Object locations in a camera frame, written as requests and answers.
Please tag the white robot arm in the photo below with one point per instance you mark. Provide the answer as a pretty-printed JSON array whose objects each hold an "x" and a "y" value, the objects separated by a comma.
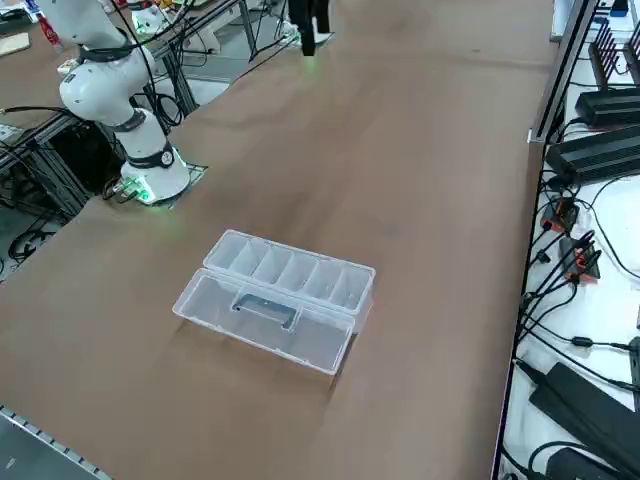
[{"x": 100, "y": 90}]

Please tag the transparent plastic compartment box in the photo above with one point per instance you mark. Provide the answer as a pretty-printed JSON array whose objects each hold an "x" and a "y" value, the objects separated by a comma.
[{"x": 280, "y": 300}]

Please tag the black metal stand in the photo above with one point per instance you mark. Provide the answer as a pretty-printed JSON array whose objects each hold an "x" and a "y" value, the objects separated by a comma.
[{"x": 248, "y": 30}]

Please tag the white device with green light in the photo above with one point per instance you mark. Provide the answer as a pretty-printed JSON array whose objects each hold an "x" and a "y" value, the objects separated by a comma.
[{"x": 147, "y": 20}]

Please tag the red white tag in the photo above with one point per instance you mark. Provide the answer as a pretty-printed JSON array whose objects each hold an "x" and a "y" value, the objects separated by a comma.
[{"x": 50, "y": 31}]

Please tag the black slotted rack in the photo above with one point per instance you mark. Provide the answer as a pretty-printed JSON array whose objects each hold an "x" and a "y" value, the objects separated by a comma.
[{"x": 602, "y": 55}]

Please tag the black power supply brick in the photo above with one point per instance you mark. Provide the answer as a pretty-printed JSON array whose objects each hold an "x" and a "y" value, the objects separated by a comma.
[
  {"x": 595, "y": 155},
  {"x": 610, "y": 107}
]

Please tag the orange black connector block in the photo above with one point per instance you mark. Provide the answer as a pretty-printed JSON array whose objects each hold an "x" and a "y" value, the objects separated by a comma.
[
  {"x": 582, "y": 260},
  {"x": 562, "y": 215}
]

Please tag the black power adapter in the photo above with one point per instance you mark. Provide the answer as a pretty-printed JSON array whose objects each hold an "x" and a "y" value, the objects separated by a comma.
[
  {"x": 580, "y": 465},
  {"x": 585, "y": 410}
]

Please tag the grey aluminium edge strip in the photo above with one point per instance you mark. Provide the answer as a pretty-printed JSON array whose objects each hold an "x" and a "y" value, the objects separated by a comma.
[{"x": 30, "y": 428}]

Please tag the aluminium profile rail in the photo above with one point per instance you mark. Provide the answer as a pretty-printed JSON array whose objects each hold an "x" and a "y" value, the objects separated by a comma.
[{"x": 562, "y": 75}]

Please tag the black aluminium frame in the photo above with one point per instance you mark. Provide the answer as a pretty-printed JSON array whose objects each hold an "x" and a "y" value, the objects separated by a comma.
[{"x": 55, "y": 175}]

